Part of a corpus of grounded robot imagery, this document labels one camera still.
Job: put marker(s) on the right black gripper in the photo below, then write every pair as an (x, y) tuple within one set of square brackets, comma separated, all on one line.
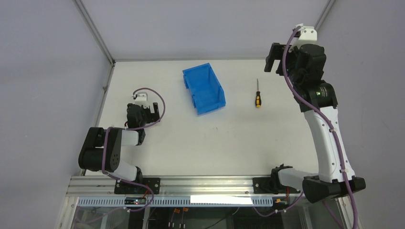
[(278, 54)]

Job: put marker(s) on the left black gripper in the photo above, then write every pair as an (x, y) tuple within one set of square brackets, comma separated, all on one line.
[(151, 114)]

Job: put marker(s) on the black yellow screwdriver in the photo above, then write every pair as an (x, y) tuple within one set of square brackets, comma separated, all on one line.
[(258, 95)]

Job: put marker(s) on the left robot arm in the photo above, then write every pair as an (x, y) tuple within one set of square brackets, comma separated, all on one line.
[(101, 150)]

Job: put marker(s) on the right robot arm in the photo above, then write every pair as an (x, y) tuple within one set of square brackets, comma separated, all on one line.
[(334, 174)]

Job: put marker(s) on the blue plastic bin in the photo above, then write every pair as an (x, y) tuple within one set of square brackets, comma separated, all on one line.
[(206, 91)]

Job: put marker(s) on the small circuit board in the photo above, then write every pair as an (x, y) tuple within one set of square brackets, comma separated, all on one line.
[(135, 201)]

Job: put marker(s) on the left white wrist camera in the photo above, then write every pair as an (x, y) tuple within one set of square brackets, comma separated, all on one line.
[(141, 99)]

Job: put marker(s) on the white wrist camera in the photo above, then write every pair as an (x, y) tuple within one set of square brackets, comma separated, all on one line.
[(305, 35), (141, 99)]

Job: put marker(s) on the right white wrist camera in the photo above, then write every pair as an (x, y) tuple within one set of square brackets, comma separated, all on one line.
[(305, 35)]

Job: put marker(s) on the right aluminium frame post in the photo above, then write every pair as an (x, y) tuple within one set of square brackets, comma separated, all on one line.
[(324, 15)]

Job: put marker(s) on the aluminium frame post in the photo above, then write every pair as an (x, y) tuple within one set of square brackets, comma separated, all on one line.
[(324, 15), (80, 5)]

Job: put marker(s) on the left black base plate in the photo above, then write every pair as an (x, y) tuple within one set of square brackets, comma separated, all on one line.
[(123, 188)]

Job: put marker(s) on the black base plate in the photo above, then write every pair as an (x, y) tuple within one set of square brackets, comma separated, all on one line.
[(123, 188), (268, 185)]

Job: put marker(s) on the slotted white cable duct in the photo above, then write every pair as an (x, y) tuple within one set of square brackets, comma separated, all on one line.
[(191, 201)]

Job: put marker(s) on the aluminium front rail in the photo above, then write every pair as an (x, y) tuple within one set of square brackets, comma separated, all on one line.
[(171, 186)]

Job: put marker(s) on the left aluminium frame post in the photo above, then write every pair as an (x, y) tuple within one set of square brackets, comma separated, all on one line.
[(80, 5)]

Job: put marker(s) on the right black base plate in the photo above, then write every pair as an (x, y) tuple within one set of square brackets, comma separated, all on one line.
[(268, 185)]

